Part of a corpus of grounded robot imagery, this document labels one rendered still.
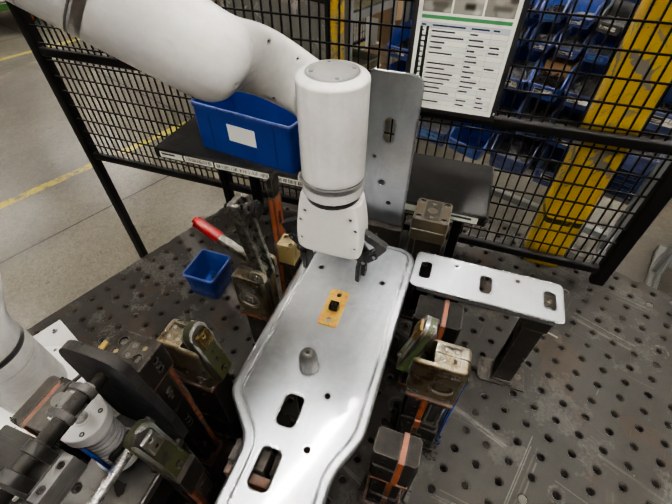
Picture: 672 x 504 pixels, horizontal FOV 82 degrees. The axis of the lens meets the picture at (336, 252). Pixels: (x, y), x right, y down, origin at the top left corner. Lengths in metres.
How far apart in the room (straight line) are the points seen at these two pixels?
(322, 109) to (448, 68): 0.61
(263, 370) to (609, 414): 0.81
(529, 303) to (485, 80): 0.51
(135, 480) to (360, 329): 0.41
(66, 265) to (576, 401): 2.42
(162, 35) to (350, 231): 0.31
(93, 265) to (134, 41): 2.19
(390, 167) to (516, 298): 0.36
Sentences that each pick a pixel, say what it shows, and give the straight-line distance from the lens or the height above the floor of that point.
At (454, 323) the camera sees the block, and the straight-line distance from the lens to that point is 0.78.
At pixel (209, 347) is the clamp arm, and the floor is 1.06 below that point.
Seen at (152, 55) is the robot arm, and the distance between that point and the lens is 0.41.
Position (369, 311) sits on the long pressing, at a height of 1.00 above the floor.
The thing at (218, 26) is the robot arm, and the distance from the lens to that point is 0.42.
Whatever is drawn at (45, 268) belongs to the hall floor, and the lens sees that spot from 2.68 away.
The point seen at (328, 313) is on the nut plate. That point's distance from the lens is 0.73.
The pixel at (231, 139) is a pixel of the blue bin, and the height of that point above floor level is 1.08.
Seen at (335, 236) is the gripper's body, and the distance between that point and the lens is 0.56.
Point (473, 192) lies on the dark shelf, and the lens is 1.00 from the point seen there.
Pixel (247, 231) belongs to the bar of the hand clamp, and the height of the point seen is 1.17.
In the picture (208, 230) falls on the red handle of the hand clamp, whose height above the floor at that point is 1.13.
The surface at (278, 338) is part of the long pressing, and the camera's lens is 0.71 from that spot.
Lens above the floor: 1.60
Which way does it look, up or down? 46 degrees down
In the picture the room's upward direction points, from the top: straight up
